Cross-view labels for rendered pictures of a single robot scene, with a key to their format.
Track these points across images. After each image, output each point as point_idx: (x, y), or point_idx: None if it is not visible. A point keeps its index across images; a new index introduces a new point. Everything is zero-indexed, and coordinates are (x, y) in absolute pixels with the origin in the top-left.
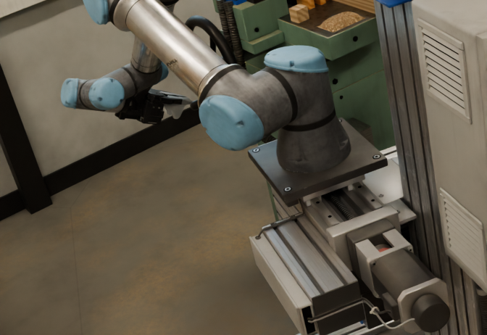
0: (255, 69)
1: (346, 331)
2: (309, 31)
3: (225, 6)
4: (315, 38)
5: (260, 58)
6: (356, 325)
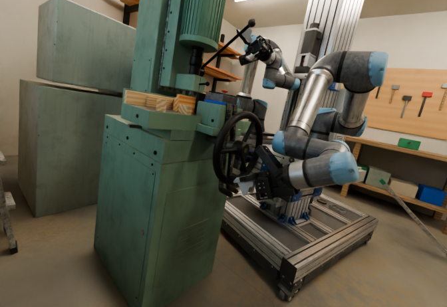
0: (184, 163)
1: (273, 240)
2: (242, 121)
3: (237, 107)
4: (245, 123)
5: (195, 151)
6: (268, 237)
